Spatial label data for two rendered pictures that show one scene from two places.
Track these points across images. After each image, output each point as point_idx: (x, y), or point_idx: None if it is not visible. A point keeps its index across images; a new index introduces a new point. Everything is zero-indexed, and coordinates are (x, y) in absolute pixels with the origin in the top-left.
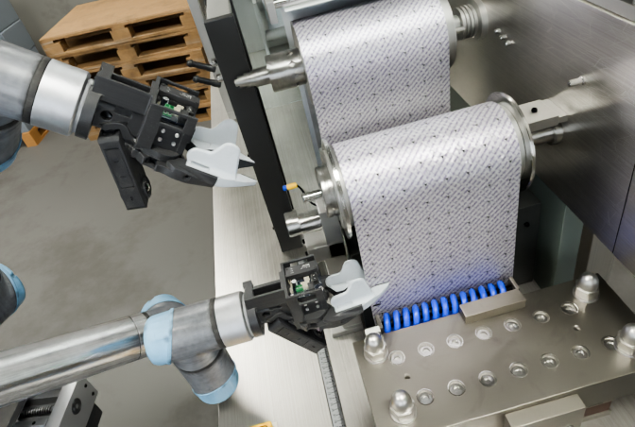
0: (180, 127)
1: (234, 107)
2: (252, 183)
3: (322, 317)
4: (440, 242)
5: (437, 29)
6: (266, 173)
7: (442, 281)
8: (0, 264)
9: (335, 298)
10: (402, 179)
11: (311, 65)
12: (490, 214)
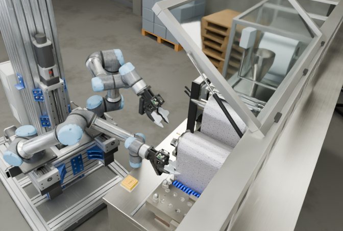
0: (153, 106)
1: (189, 104)
2: (162, 126)
3: (160, 167)
4: (195, 174)
5: (242, 125)
6: (189, 125)
7: (193, 185)
8: (122, 97)
9: (165, 165)
10: (191, 151)
11: (205, 110)
12: (210, 178)
